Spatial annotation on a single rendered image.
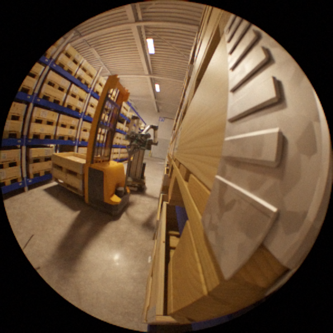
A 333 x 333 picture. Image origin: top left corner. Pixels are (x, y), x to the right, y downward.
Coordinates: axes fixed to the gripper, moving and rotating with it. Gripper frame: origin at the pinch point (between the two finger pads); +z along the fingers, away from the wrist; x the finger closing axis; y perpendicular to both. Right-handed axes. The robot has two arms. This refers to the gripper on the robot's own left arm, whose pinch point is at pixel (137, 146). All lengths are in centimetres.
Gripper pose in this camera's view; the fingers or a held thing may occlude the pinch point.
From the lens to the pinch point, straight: 223.2
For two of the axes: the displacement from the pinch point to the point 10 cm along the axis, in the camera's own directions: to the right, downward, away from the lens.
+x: 4.1, 2.6, 8.8
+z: -7.1, 6.9, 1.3
